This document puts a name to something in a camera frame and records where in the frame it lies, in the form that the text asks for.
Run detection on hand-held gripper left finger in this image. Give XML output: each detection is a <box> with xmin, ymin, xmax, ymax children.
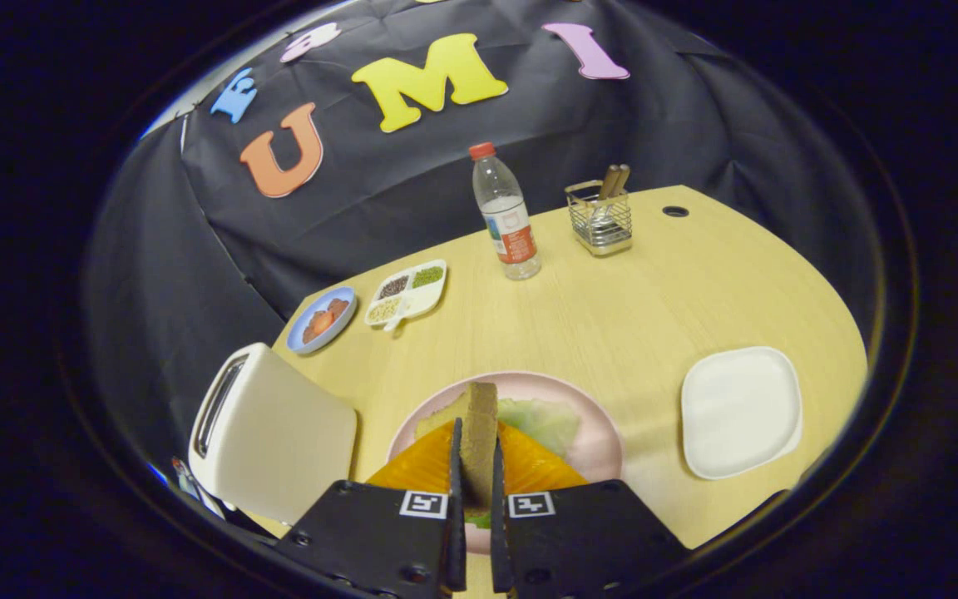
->
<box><xmin>275</xmin><ymin>418</ymin><xmax>467</xmax><ymax>599</ymax></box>

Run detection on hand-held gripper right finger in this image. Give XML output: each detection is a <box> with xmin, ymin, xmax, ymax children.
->
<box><xmin>489</xmin><ymin>420</ymin><xmax>692</xmax><ymax>599</ymax></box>

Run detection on brown bread slice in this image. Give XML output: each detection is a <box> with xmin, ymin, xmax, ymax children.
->
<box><xmin>458</xmin><ymin>381</ymin><xmax>500</xmax><ymax>510</ymax></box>

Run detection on green lettuce leaf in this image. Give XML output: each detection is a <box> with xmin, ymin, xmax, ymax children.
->
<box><xmin>414</xmin><ymin>398</ymin><xmax>581</xmax><ymax>531</ymax></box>

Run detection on pink plate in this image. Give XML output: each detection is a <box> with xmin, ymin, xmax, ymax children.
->
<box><xmin>386</xmin><ymin>371</ymin><xmax>625</xmax><ymax>557</ymax></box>

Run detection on white toaster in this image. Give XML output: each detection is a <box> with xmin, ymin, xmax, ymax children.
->
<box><xmin>188</xmin><ymin>342</ymin><xmax>359</xmax><ymax>527</ymax></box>

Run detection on white divided dish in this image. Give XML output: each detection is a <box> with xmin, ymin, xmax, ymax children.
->
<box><xmin>363</xmin><ymin>259</ymin><xmax>448</xmax><ymax>334</ymax></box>

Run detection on blue plate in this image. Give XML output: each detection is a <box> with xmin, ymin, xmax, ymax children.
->
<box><xmin>286</xmin><ymin>285</ymin><xmax>358</xmax><ymax>356</ymax></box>

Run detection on red food slices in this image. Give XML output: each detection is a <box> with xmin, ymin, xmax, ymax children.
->
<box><xmin>303</xmin><ymin>298</ymin><xmax>350</xmax><ymax>344</ymax></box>

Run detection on white square plate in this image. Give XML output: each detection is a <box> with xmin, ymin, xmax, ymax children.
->
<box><xmin>680</xmin><ymin>346</ymin><xmax>804</xmax><ymax>481</ymax></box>

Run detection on clear plastic water bottle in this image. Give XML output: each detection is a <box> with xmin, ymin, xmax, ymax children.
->
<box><xmin>468</xmin><ymin>141</ymin><xmax>543</xmax><ymax>281</ymax></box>

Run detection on metal wire basket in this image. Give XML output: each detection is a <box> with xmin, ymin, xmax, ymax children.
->
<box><xmin>565</xmin><ymin>180</ymin><xmax>635</xmax><ymax>257</ymax></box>

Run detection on wooden-handled utensils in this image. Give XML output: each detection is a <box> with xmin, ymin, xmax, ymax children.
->
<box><xmin>598</xmin><ymin>163</ymin><xmax>631</xmax><ymax>200</ymax></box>

